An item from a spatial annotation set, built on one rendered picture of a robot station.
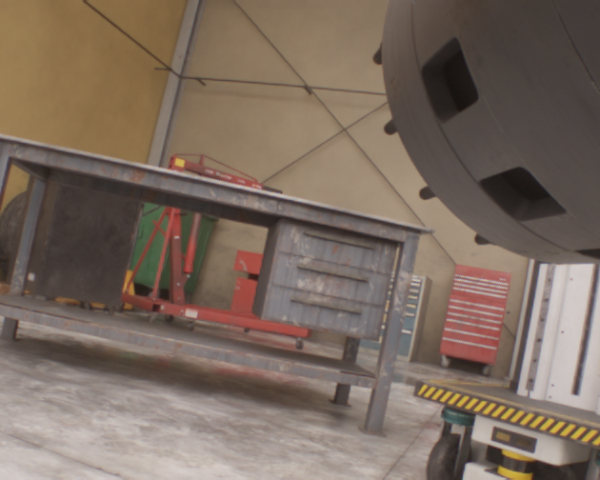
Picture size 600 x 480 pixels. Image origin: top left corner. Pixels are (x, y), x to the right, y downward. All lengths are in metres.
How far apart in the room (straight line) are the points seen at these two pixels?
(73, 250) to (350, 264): 2.39
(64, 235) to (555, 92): 4.15
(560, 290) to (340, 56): 7.46
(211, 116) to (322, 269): 7.10
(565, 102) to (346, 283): 2.20
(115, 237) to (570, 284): 3.39
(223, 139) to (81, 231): 5.09
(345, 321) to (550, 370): 0.94
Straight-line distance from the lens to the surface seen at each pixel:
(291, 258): 2.58
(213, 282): 8.97
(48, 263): 4.43
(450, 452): 1.90
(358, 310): 2.61
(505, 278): 7.71
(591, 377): 2.01
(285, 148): 8.94
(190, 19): 10.11
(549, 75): 0.47
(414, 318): 7.39
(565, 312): 2.06
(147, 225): 8.03
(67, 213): 4.46
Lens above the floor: 0.49
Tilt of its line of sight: 4 degrees up
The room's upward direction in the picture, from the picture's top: 11 degrees clockwise
